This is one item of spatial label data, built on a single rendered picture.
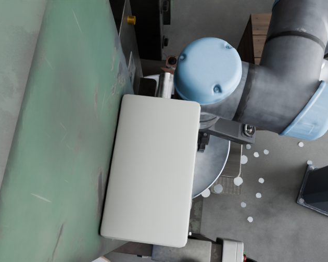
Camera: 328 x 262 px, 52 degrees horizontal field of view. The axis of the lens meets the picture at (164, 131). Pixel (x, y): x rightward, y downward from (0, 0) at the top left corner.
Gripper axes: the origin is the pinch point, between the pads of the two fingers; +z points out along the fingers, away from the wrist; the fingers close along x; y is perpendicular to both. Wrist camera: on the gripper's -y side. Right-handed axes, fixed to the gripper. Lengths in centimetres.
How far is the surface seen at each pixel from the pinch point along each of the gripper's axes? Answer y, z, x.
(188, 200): 4, -54, 16
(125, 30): 12.1, -34.6, -3.3
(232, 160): -7.7, 1.7, 3.5
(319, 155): -60, 80, -19
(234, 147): -7.7, 1.7, 0.6
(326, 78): -47, 44, -40
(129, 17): 11.9, -34.7, -4.9
